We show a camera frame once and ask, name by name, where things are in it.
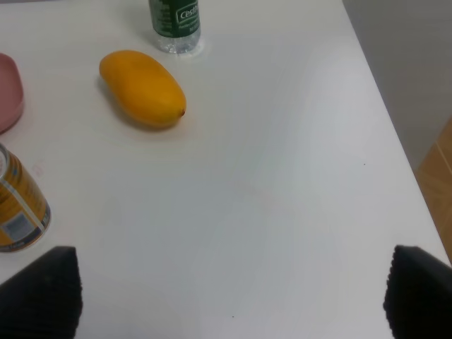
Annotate yellow drink can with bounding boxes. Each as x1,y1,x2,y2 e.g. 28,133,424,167
1,145,51,253

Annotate yellow mango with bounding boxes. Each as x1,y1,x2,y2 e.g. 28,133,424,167
99,50,186,129

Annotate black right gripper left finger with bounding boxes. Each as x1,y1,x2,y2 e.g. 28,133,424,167
1,246,83,338

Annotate pink cup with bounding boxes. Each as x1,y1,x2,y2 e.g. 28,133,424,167
1,53,24,133

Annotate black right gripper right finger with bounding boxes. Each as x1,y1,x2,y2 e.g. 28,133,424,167
383,245,451,338

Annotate green label water bottle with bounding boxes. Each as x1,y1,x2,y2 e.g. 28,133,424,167
148,0,201,54

